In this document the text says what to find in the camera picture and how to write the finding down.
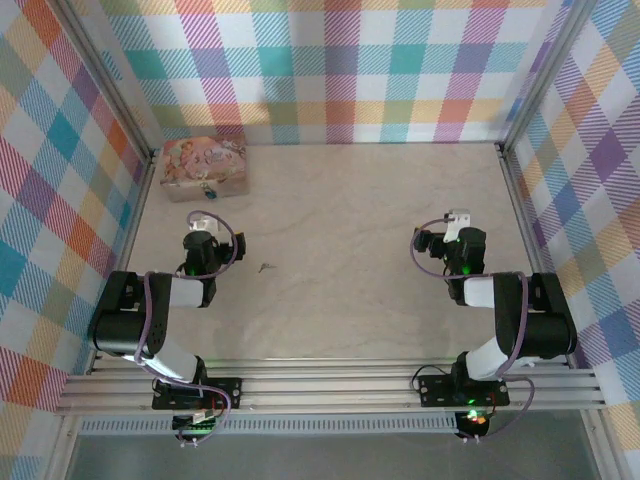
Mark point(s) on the pink decorated keepsake box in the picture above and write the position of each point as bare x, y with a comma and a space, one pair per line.
205, 160

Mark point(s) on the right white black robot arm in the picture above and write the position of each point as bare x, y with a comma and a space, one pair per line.
545, 325

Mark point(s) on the controller board with lights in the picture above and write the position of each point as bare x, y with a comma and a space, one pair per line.
475, 419

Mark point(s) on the green terminal controller board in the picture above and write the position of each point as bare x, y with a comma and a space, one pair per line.
200, 427

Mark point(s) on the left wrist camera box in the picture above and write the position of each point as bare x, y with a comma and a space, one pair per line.
204, 221

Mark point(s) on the aluminium side rail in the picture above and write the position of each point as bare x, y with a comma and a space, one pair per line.
524, 220
134, 220

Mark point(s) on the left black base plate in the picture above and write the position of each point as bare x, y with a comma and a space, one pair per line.
227, 392

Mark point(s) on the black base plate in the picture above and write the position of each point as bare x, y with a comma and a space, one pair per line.
227, 392
435, 390

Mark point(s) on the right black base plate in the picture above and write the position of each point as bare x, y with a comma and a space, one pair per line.
435, 390

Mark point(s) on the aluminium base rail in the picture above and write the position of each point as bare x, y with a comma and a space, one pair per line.
325, 387

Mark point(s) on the aluminium corner post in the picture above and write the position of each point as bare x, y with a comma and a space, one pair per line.
107, 80
545, 75

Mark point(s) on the aluminium frame leg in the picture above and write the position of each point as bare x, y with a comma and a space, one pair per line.
602, 450
62, 450

